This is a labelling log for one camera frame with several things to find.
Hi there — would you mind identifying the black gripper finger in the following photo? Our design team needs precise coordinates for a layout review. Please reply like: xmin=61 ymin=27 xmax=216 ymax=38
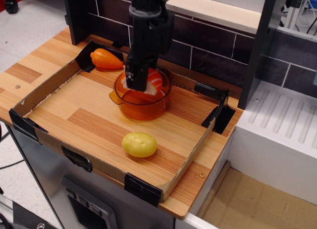
xmin=125 ymin=61 xmax=149 ymax=92

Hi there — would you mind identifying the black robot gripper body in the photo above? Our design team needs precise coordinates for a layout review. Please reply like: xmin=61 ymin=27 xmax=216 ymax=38
xmin=127 ymin=9 xmax=174 ymax=66

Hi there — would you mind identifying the salmon nigiri sushi toy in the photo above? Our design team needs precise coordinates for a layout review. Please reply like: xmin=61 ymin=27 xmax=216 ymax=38
xmin=119 ymin=68 xmax=163 ymax=95

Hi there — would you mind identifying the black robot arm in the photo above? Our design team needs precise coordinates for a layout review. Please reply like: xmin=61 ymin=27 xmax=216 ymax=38
xmin=125 ymin=0 xmax=175 ymax=92

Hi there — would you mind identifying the orange transparent plastic pot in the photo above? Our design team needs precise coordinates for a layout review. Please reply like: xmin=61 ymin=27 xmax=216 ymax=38
xmin=109 ymin=68 xmax=174 ymax=121

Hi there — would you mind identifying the cardboard fence with black tape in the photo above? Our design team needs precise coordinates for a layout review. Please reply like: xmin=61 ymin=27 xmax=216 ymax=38
xmin=9 ymin=42 xmax=242 ymax=216

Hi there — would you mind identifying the orange toy carrot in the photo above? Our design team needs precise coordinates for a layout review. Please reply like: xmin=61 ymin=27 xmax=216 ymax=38
xmin=90 ymin=48 xmax=123 ymax=69

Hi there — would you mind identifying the yellow toy potato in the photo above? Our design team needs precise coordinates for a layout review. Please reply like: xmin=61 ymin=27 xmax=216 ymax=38
xmin=122 ymin=132 xmax=158 ymax=158

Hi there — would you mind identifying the silver toy oven front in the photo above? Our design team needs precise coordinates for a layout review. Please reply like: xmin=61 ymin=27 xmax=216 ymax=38
xmin=8 ymin=127 xmax=175 ymax=229

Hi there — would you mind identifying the black caster wheel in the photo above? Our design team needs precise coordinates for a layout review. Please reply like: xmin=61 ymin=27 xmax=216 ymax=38
xmin=4 ymin=0 xmax=19 ymax=14

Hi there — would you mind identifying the white toy sink drainboard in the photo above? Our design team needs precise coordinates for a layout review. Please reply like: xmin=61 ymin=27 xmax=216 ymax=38
xmin=228 ymin=82 xmax=317 ymax=204

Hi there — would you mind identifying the dark grey left post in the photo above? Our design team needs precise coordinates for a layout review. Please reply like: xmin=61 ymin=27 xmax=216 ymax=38
xmin=64 ymin=0 xmax=97 ymax=45

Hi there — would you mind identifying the dark grey post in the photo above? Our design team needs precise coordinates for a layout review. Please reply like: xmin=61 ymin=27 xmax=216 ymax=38
xmin=238 ymin=0 xmax=286 ymax=109
xmin=64 ymin=0 xmax=97 ymax=45

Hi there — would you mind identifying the dark grey right post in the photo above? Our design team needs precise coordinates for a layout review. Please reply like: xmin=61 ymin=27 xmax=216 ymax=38
xmin=238 ymin=0 xmax=286 ymax=109

